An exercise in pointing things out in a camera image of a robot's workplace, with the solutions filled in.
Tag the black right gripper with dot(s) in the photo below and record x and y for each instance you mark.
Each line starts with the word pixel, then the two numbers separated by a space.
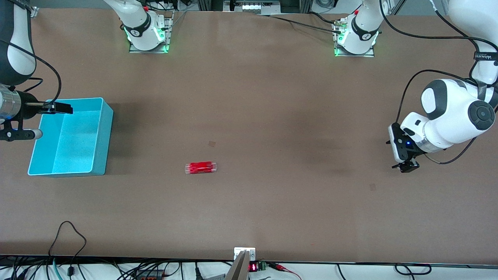
pixel 28 107

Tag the blue plastic box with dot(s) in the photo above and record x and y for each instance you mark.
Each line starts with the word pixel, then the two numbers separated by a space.
pixel 74 140

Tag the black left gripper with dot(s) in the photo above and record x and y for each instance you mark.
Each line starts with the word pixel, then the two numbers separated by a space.
pixel 408 166

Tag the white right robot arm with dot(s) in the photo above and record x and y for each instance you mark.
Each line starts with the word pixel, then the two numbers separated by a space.
pixel 17 50

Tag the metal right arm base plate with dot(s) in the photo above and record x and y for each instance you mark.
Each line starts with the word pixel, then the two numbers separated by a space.
pixel 168 31

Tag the red digit display module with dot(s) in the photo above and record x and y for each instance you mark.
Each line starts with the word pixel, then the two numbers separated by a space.
pixel 255 267

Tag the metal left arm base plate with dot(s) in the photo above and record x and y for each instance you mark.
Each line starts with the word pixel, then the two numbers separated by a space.
pixel 369 54

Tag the red beetle toy car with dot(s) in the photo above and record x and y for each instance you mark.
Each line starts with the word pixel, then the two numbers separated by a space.
pixel 201 167

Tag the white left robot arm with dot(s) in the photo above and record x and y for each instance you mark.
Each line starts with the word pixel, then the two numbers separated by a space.
pixel 451 109

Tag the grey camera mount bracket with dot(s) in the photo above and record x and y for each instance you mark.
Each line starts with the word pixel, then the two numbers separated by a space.
pixel 239 268

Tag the white lit device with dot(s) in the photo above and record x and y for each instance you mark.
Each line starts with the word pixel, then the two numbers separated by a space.
pixel 258 6

